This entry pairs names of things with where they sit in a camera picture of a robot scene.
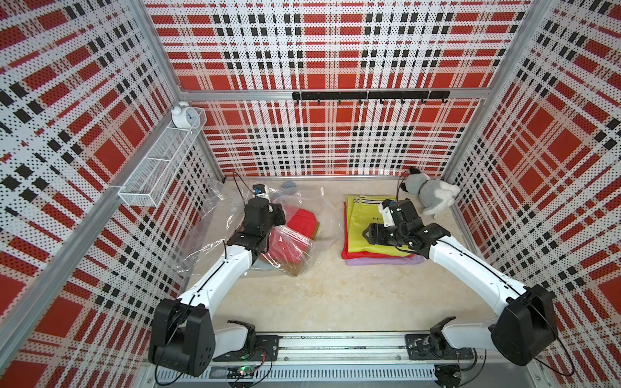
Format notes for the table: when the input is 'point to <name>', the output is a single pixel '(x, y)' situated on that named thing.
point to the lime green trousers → (361, 211)
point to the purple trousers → (388, 261)
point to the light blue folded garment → (260, 264)
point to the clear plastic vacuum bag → (215, 211)
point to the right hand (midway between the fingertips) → (375, 233)
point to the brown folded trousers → (295, 269)
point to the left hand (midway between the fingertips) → (281, 204)
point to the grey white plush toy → (435, 196)
